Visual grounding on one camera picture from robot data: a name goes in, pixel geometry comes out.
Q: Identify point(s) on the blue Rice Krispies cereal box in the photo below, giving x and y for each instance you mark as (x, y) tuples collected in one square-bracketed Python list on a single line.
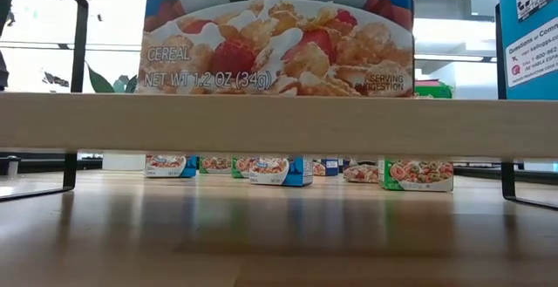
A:
[(279, 171), (529, 38), (168, 165)]

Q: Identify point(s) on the green Apple Jacks cereal box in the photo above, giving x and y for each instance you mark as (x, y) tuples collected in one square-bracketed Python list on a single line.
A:
[(418, 175), (240, 167), (215, 164)]

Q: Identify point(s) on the blue Frosted Flakes cereal box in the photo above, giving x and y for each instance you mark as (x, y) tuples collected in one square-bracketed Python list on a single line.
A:
[(279, 38)]

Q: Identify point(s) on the wooden shelf with black legs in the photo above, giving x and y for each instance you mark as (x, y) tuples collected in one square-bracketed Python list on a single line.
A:
[(279, 123)]

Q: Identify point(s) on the white plant pot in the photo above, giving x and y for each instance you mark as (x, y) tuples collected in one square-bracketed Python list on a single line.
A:
[(124, 161)]

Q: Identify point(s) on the green artificial plant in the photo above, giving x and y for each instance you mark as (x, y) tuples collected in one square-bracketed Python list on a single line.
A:
[(99, 82)]

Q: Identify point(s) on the small grey metal cylinder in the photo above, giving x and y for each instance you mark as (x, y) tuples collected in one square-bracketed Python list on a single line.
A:
[(13, 167)]

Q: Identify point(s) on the black aluminium table frame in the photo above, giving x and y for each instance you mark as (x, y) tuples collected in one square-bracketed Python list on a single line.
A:
[(43, 163)]

